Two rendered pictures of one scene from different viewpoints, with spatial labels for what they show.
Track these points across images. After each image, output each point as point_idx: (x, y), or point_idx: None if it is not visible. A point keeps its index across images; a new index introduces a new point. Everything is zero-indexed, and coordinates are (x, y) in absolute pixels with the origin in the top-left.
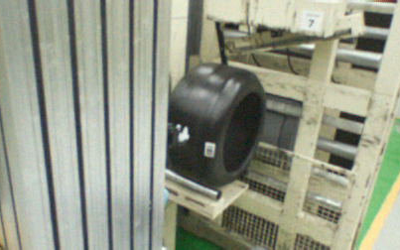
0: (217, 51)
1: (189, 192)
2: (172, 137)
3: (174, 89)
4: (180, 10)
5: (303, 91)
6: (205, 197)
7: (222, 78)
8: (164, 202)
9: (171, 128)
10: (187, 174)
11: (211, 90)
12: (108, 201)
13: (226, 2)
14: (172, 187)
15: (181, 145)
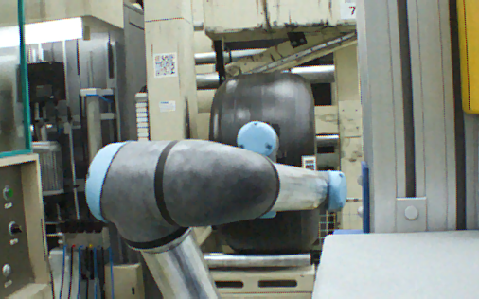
0: (195, 100)
1: (261, 273)
2: (277, 137)
3: (216, 106)
4: (186, 10)
5: (335, 120)
6: (291, 271)
7: (284, 76)
8: (345, 197)
9: (273, 124)
10: (265, 232)
11: (281, 89)
12: None
13: (233, 6)
14: (230, 276)
15: (285, 154)
